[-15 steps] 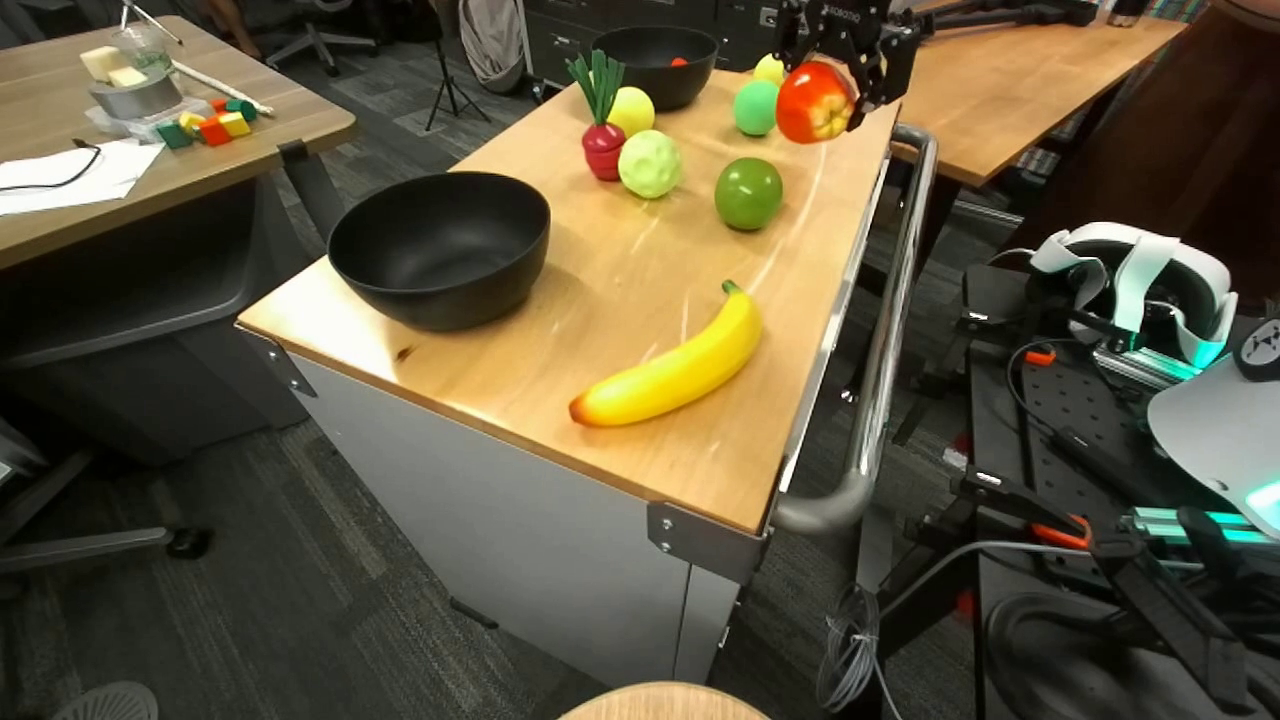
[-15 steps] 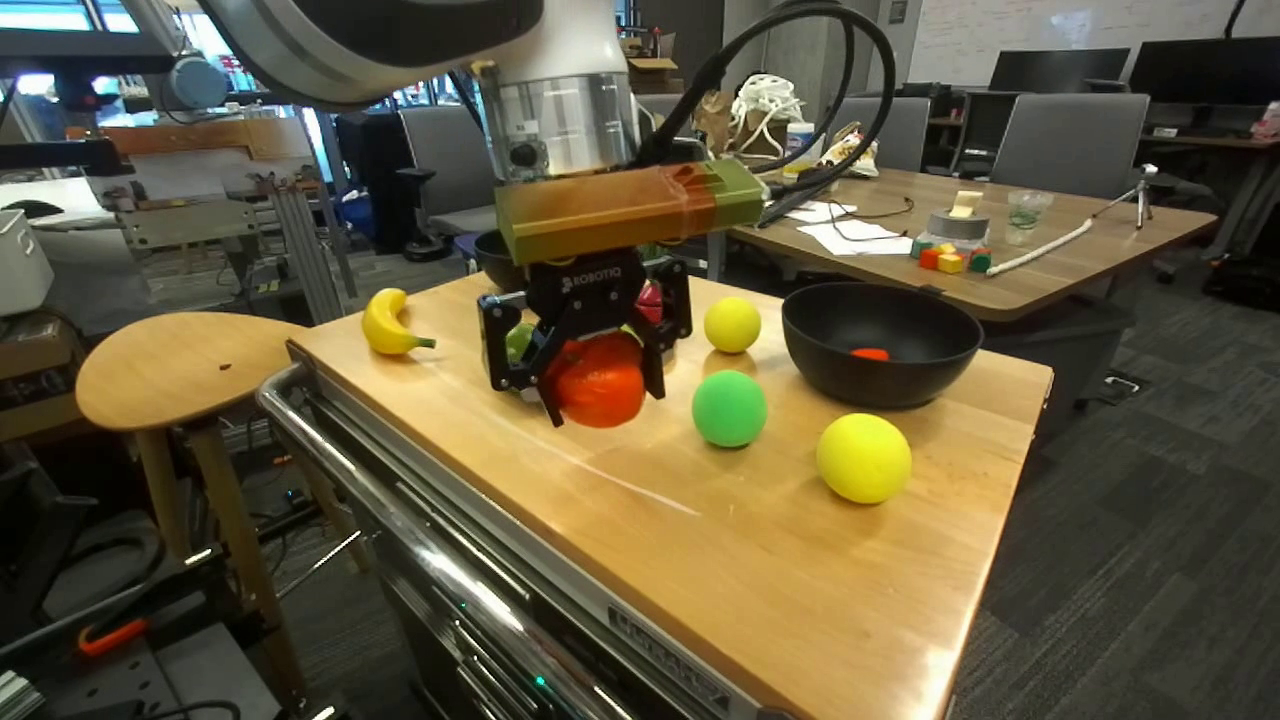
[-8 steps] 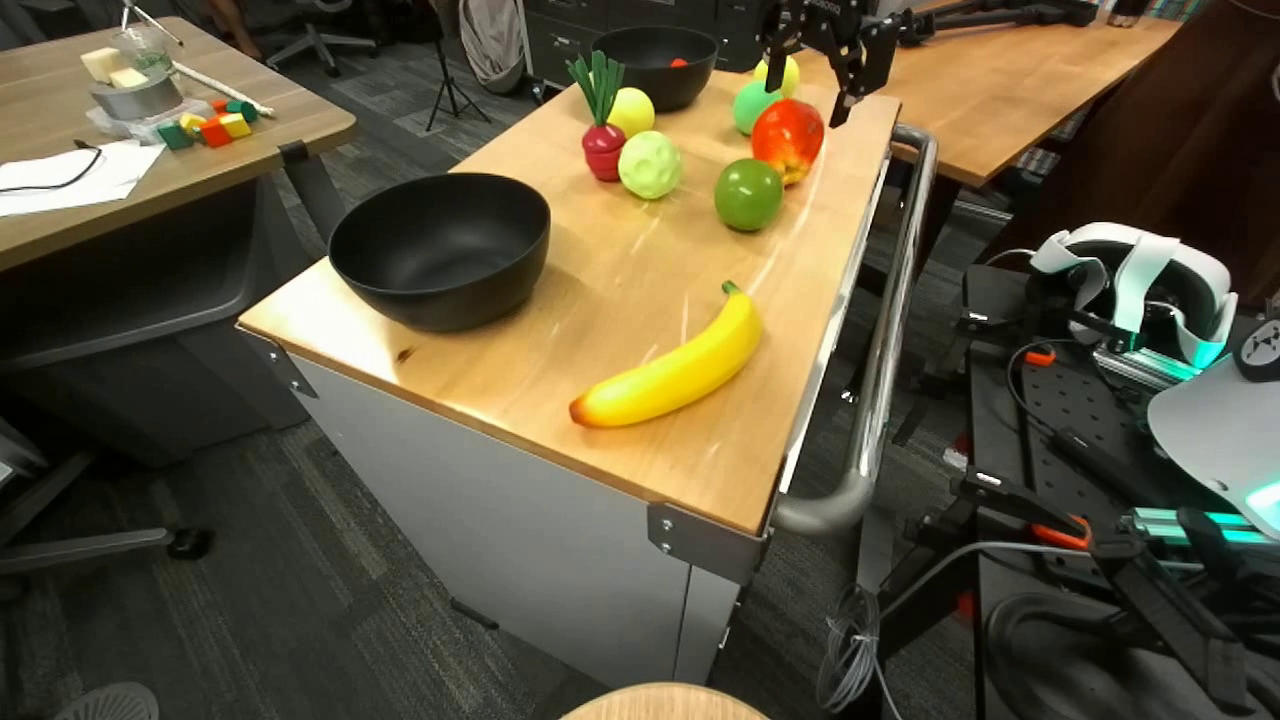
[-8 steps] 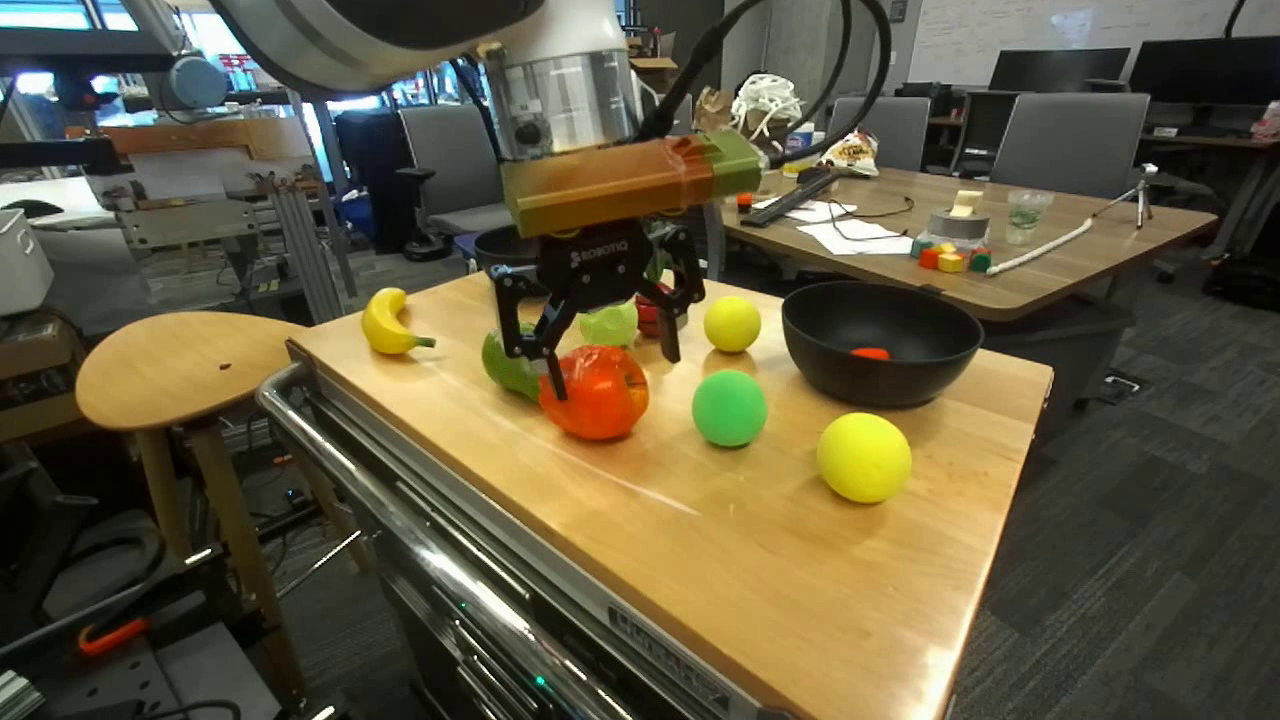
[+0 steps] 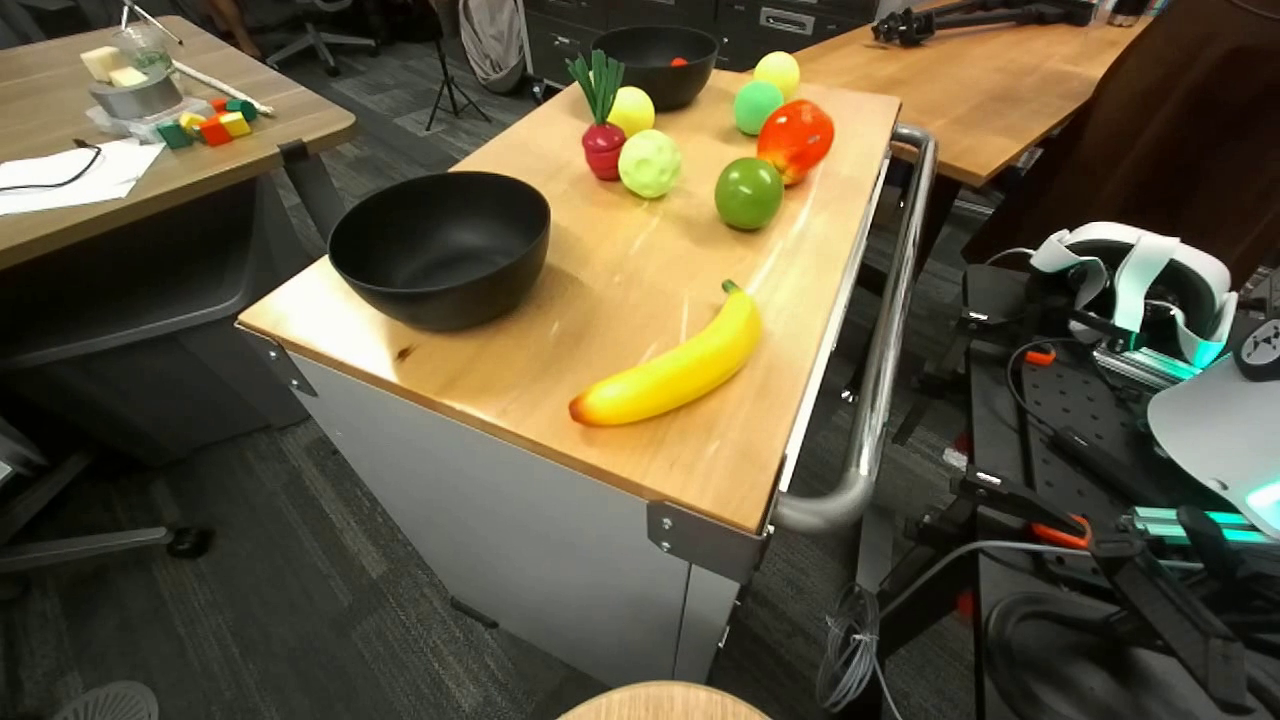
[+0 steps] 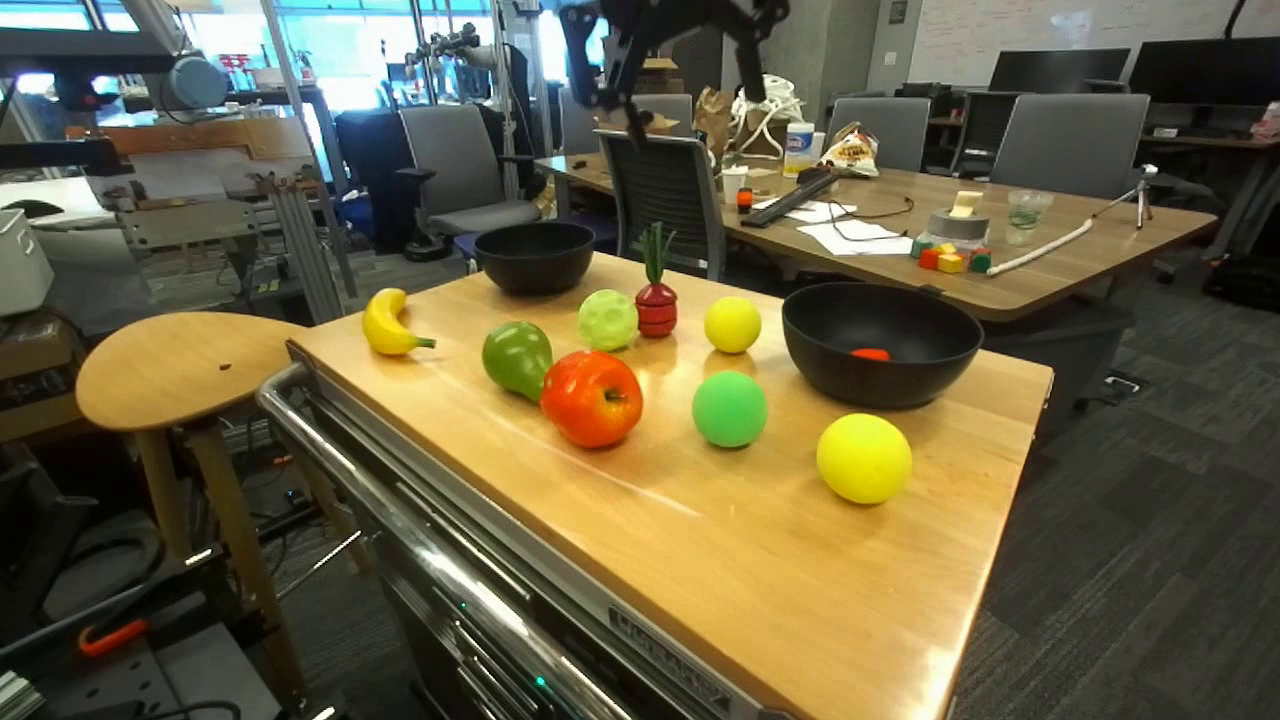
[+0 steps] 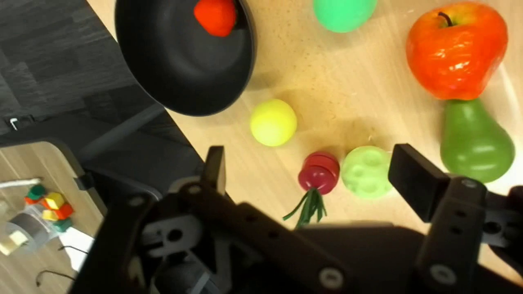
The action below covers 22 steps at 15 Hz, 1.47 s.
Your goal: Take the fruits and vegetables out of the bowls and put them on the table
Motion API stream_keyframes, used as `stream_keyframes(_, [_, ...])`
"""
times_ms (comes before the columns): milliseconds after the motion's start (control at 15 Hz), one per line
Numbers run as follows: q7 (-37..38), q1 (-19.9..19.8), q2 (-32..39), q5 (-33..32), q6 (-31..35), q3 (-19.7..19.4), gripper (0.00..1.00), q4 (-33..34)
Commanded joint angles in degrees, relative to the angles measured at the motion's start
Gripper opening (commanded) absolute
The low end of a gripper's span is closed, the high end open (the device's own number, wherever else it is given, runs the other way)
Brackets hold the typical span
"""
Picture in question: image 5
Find silver cart handle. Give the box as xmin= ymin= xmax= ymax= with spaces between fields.
xmin=774 ymin=125 xmax=945 ymax=540

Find black device on table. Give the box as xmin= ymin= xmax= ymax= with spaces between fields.
xmin=874 ymin=0 xmax=1105 ymax=51

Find black mesh office chair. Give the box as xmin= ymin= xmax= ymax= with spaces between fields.
xmin=0 ymin=413 xmax=218 ymax=579

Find green toy ball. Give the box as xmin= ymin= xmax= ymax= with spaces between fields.
xmin=728 ymin=80 xmax=788 ymax=142

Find wooden butcher block table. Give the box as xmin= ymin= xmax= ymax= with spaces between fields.
xmin=236 ymin=63 xmax=945 ymax=692

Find large black bowl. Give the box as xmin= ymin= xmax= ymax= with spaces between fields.
xmin=586 ymin=22 xmax=725 ymax=117

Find black stand tubes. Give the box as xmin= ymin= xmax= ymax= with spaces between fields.
xmin=851 ymin=510 xmax=1263 ymax=716

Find grey curved shell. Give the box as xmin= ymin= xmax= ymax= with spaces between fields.
xmin=1146 ymin=352 xmax=1280 ymax=540

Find red toy radish green leaves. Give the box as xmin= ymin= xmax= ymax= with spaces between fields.
xmin=564 ymin=46 xmax=633 ymax=187

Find wooden side table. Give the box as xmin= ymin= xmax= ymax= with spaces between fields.
xmin=752 ymin=0 xmax=1192 ymax=190

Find yellow toy lemon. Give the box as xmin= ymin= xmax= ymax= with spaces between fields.
xmin=604 ymin=85 xmax=662 ymax=141

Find black perforated breadboard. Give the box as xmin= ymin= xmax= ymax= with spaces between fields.
xmin=957 ymin=256 xmax=1280 ymax=720

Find light green dimpled ball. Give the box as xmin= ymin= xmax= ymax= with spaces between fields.
xmin=616 ymin=125 xmax=689 ymax=202

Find small black bowl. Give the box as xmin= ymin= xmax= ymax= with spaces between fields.
xmin=323 ymin=166 xmax=558 ymax=335

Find wooden office table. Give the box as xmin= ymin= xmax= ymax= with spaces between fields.
xmin=0 ymin=10 xmax=361 ymax=277

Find black floor tripod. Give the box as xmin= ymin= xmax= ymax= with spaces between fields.
xmin=422 ymin=0 xmax=495 ymax=135

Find office chair wheeled base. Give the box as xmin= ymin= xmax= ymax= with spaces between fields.
xmin=259 ymin=0 xmax=384 ymax=74

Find grey hanging cloth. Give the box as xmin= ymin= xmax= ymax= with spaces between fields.
xmin=455 ymin=0 xmax=536 ymax=94

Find white VR headset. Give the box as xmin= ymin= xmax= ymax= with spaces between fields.
xmin=1026 ymin=215 xmax=1245 ymax=393

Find thin white stick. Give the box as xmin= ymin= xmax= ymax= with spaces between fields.
xmin=120 ymin=0 xmax=279 ymax=120

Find round wooden stool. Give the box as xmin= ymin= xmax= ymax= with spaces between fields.
xmin=558 ymin=676 xmax=776 ymax=720

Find green toy apple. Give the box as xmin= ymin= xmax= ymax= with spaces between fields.
xmin=711 ymin=152 xmax=788 ymax=236

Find yellow toy banana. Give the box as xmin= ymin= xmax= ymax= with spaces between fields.
xmin=567 ymin=277 xmax=767 ymax=432

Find white paper sheets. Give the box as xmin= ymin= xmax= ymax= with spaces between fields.
xmin=0 ymin=135 xmax=171 ymax=220

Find colourful toy blocks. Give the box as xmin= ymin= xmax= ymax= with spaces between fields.
xmin=155 ymin=90 xmax=265 ymax=152

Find orange toy bell pepper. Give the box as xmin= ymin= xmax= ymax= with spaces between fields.
xmin=752 ymin=94 xmax=839 ymax=190

